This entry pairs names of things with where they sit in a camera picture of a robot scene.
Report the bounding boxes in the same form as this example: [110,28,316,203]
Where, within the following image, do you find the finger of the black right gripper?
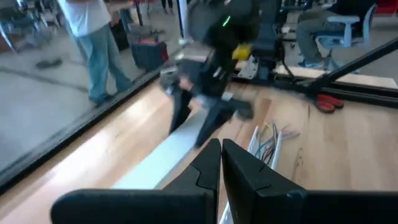
[169,88,193,134]
[194,99,234,149]

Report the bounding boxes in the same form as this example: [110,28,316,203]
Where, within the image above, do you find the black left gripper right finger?
[221,138,398,224]

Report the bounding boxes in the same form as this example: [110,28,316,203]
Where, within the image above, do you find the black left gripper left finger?
[51,138,222,224]

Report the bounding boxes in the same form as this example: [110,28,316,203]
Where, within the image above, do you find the white duct cover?
[111,108,210,190]

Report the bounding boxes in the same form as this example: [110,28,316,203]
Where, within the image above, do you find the white slotted cable duct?
[217,124,284,224]

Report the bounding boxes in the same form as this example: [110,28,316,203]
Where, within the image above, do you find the multicoloured cable bundle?
[254,121,301,166]

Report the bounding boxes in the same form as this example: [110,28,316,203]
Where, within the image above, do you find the black and red toolbox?
[129,36,169,72]

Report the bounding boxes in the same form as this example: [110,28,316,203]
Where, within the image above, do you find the person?
[57,0,134,106]
[294,0,379,68]

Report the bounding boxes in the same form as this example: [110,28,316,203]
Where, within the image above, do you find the light blue office chair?
[313,3,379,71]

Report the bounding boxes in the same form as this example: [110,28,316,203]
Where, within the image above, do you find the red-handled scissors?
[313,93,345,114]

